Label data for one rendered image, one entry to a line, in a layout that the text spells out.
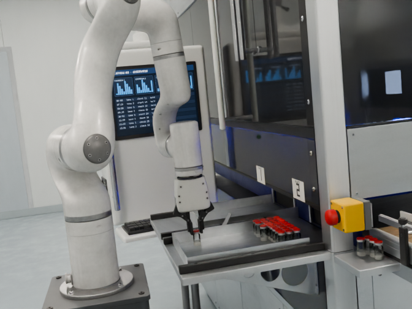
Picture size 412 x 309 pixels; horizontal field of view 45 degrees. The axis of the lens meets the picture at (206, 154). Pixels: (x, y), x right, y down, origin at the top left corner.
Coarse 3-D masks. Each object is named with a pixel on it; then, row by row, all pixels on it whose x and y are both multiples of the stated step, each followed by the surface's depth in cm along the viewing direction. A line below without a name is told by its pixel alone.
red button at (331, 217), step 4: (328, 212) 123; (332, 212) 123; (336, 212) 123; (328, 216) 123; (332, 216) 122; (336, 216) 122; (328, 220) 123; (332, 220) 122; (336, 220) 122; (328, 224) 124; (332, 224) 123; (336, 224) 124
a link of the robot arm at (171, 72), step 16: (160, 64) 139; (176, 64) 139; (160, 80) 141; (176, 80) 139; (160, 96) 144; (176, 96) 140; (160, 112) 146; (176, 112) 151; (160, 128) 150; (160, 144) 151
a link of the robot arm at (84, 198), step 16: (64, 128) 126; (48, 144) 128; (48, 160) 129; (64, 176) 128; (80, 176) 130; (96, 176) 133; (64, 192) 126; (80, 192) 125; (96, 192) 125; (64, 208) 125; (80, 208) 123; (96, 208) 124
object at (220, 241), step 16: (240, 224) 159; (176, 240) 146; (192, 240) 156; (208, 240) 154; (224, 240) 152; (240, 240) 151; (256, 240) 149; (288, 240) 135; (304, 240) 136; (192, 256) 130; (208, 256) 131; (224, 256) 132
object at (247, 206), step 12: (216, 204) 192; (228, 204) 193; (240, 204) 194; (252, 204) 195; (264, 204) 195; (276, 204) 193; (192, 216) 181; (216, 216) 183; (240, 216) 168; (252, 216) 169; (264, 216) 170; (288, 216) 172
